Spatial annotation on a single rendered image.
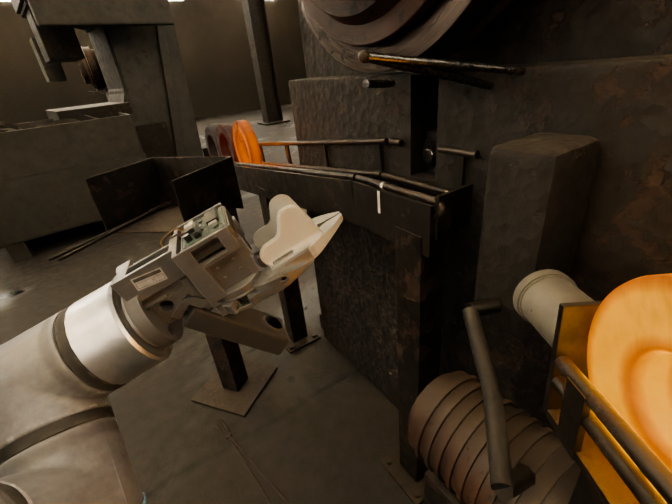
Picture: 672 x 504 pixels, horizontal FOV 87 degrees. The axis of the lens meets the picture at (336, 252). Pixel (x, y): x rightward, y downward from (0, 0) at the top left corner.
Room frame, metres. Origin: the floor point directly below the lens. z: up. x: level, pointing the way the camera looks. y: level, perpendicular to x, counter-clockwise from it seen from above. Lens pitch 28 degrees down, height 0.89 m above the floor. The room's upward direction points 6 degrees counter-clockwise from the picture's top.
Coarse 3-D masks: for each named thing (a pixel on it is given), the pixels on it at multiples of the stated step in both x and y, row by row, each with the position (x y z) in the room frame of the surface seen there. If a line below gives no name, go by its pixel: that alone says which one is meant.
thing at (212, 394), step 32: (160, 160) 1.00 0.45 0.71; (192, 160) 0.95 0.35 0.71; (224, 160) 0.87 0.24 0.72; (96, 192) 0.83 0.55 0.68; (128, 192) 0.91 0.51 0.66; (160, 192) 0.99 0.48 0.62; (192, 192) 0.76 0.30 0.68; (224, 192) 0.85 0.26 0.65; (160, 224) 0.80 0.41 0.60; (224, 352) 0.81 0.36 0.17; (224, 384) 0.83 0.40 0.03; (256, 384) 0.84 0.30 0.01
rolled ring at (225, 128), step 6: (222, 126) 1.33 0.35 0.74; (228, 126) 1.34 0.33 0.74; (216, 132) 1.41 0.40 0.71; (222, 132) 1.35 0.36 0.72; (228, 132) 1.31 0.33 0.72; (222, 138) 1.41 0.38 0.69; (228, 138) 1.30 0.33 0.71; (222, 144) 1.41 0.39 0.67; (222, 150) 1.41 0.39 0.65; (228, 150) 1.42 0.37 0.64; (234, 150) 1.28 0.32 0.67; (222, 156) 1.41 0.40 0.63; (234, 156) 1.28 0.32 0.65
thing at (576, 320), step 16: (560, 304) 0.21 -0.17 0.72; (576, 304) 0.21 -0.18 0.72; (592, 304) 0.21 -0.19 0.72; (560, 320) 0.21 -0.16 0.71; (576, 320) 0.21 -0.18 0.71; (560, 336) 0.21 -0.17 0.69; (576, 336) 0.20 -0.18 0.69; (560, 352) 0.20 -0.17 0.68; (576, 352) 0.20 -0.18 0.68; (544, 400) 0.20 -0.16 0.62; (560, 400) 0.20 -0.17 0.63
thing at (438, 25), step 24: (456, 0) 0.46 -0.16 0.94; (480, 0) 0.47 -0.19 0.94; (312, 24) 0.71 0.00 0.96; (432, 24) 0.48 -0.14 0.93; (456, 24) 0.46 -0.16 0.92; (336, 48) 0.66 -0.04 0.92; (360, 48) 0.60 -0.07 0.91; (384, 48) 0.56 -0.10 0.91; (408, 48) 0.52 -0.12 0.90; (432, 48) 0.49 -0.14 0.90
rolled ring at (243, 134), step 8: (240, 120) 1.21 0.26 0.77; (240, 128) 1.17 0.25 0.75; (248, 128) 1.16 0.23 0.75; (240, 136) 1.25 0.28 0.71; (248, 136) 1.14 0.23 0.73; (240, 144) 1.26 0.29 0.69; (248, 144) 1.13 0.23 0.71; (256, 144) 1.14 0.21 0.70; (240, 152) 1.26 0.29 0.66; (248, 152) 1.14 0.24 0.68; (256, 152) 1.13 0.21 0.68; (240, 160) 1.25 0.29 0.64; (248, 160) 1.25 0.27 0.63; (256, 160) 1.13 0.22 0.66
